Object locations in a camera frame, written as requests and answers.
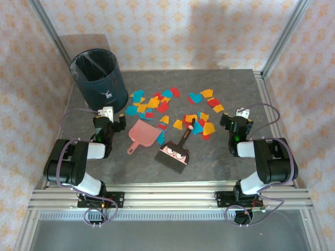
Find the pink plastic dustpan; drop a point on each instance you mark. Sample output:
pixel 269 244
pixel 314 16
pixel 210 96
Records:
pixel 144 133

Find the black cartoon face hand brush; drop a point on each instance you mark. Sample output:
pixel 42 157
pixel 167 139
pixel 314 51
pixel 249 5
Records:
pixel 172 154

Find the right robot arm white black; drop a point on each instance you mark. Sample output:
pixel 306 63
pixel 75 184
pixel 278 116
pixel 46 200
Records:
pixel 277 167

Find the dark blue waste bin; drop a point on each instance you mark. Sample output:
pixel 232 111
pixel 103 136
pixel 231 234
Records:
pixel 104 86

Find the small green circuit board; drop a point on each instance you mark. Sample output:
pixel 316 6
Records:
pixel 259 208

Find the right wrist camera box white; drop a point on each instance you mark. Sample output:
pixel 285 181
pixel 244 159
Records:
pixel 244 113

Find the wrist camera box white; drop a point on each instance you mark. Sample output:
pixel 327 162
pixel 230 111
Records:
pixel 107 113
pixel 244 113

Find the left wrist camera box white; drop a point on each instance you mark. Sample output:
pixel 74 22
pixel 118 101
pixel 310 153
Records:
pixel 107 113

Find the aluminium side rail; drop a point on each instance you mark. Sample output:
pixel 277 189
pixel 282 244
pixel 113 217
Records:
pixel 261 81

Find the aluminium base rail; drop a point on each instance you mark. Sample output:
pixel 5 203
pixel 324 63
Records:
pixel 170 198

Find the aluminium frame post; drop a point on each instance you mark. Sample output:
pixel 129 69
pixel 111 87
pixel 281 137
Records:
pixel 284 39
pixel 49 28

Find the aluminium lower frame rail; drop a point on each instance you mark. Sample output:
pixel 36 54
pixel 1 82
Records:
pixel 26 230
pixel 310 230

